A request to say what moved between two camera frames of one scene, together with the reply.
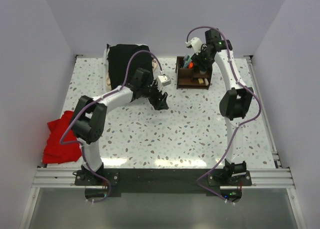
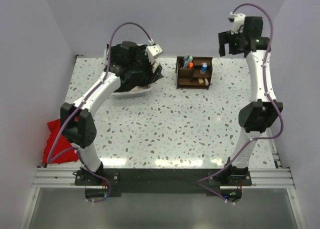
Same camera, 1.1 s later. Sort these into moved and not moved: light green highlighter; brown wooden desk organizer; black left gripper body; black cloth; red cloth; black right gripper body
Moved: black right gripper body; black left gripper body
Not moved: brown wooden desk organizer; light green highlighter; red cloth; black cloth
